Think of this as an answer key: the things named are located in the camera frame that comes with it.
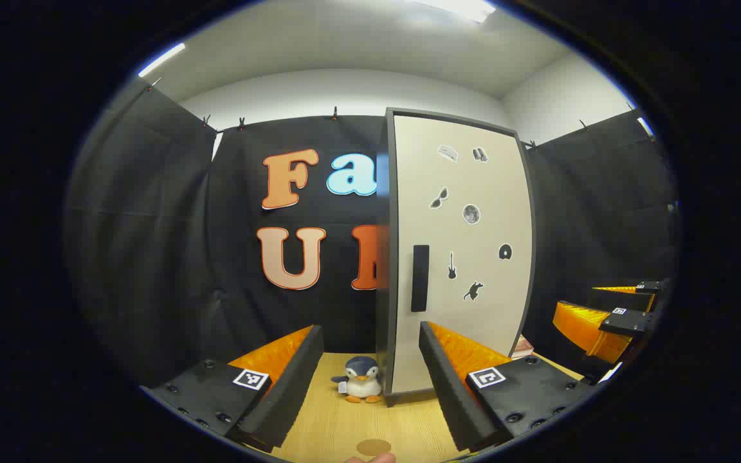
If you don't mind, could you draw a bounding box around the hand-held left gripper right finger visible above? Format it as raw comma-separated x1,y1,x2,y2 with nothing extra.
418,321,593,452

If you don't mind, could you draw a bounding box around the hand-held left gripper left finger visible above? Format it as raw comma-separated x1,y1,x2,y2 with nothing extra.
141,325,325,454

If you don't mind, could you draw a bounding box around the grey cabinet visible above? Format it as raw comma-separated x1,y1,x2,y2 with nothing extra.
376,108,538,407

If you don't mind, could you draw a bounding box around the penguin plush toy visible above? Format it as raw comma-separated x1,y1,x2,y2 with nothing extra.
331,356,384,404

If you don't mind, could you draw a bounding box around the black backdrop cloth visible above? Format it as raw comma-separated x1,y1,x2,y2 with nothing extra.
65,80,679,386

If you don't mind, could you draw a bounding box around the ceiling light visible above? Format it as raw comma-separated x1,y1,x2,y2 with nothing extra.
138,42,187,78
409,0,497,24

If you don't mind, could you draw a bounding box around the black door handle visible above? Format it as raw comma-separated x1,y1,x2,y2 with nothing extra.
411,244,430,313

